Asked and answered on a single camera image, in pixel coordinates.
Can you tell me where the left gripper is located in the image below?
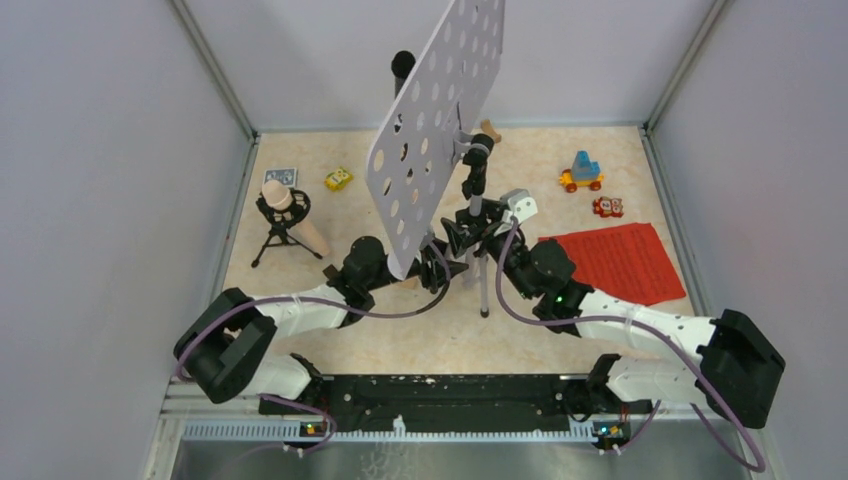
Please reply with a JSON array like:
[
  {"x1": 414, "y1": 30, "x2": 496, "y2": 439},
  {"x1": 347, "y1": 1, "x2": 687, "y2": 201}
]
[{"x1": 366, "y1": 239, "x2": 470, "y2": 292}]

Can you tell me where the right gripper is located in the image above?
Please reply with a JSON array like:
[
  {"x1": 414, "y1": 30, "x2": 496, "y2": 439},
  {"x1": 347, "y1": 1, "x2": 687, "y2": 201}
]
[{"x1": 442, "y1": 198, "x2": 536, "y2": 300}]

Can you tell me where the silver music stand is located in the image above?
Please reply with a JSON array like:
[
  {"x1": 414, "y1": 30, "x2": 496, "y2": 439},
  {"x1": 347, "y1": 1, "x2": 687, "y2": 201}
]
[{"x1": 366, "y1": 1, "x2": 506, "y2": 317}]

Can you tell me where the toy microphone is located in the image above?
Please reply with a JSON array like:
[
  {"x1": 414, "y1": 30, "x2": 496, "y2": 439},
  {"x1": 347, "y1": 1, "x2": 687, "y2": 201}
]
[{"x1": 251, "y1": 179, "x2": 331, "y2": 268}]

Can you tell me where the red sheet music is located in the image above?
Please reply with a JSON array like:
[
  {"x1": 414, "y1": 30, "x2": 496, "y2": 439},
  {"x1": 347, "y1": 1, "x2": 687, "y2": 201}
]
[{"x1": 553, "y1": 223, "x2": 686, "y2": 306}]

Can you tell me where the black microphone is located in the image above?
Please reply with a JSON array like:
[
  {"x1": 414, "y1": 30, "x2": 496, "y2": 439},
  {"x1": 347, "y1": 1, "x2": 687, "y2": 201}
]
[{"x1": 390, "y1": 50, "x2": 416, "y2": 98}]

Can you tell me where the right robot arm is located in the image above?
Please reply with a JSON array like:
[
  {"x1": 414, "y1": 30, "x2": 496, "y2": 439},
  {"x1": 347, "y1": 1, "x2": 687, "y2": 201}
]
[{"x1": 440, "y1": 197, "x2": 786, "y2": 429}]

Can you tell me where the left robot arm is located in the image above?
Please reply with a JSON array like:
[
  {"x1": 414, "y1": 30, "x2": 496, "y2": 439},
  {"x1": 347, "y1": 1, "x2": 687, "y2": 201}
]
[{"x1": 173, "y1": 236, "x2": 469, "y2": 414}]

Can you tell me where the upright wooden block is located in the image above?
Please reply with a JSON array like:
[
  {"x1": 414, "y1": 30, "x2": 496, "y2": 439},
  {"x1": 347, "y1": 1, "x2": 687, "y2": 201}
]
[{"x1": 480, "y1": 119, "x2": 502, "y2": 144}]

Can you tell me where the yellow toy block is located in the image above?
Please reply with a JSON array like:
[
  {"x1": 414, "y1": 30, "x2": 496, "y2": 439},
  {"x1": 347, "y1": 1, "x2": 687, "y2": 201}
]
[{"x1": 324, "y1": 167, "x2": 354, "y2": 192}]

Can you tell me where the yellow toy car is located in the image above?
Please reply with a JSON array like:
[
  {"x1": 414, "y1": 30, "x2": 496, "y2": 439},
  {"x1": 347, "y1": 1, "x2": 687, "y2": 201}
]
[{"x1": 558, "y1": 150, "x2": 604, "y2": 193}]

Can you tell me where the red owl toy block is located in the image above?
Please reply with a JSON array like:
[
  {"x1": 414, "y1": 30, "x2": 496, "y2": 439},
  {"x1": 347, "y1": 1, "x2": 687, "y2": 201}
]
[{"x1": 592, "y1": 196, "x2": 624, "y2": 218}]

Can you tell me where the blue playing card box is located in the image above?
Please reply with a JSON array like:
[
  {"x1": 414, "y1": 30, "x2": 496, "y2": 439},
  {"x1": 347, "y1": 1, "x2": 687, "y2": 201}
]
[{"x1": 263, "y1": 167, "x2": 298, "y2": 188}]

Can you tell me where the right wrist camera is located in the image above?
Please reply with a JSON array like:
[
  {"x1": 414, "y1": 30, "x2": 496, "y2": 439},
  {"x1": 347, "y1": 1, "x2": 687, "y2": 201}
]
[{"x1": 499, "y1": 189, "x2": 539, "y2": 230}]

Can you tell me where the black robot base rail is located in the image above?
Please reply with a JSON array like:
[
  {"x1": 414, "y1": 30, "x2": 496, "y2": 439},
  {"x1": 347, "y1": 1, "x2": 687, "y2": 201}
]
[{"x1": 298, "y1": 374, "x2": 652, "y2": 433}]

